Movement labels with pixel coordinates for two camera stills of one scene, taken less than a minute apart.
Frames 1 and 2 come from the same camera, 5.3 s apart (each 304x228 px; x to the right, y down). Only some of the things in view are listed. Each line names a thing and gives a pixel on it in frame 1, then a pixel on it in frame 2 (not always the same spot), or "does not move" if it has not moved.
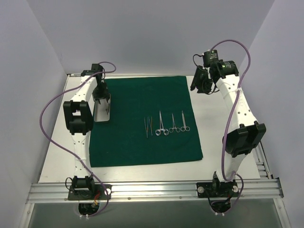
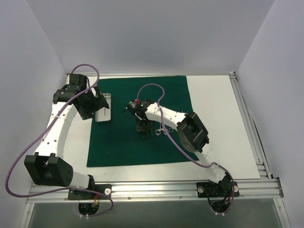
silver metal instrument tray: x=102 y=111 does not move
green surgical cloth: x=152 y=121 does not move
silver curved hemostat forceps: x=158 y=131 does not move
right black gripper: x=198 y=77 → x=143 y=127
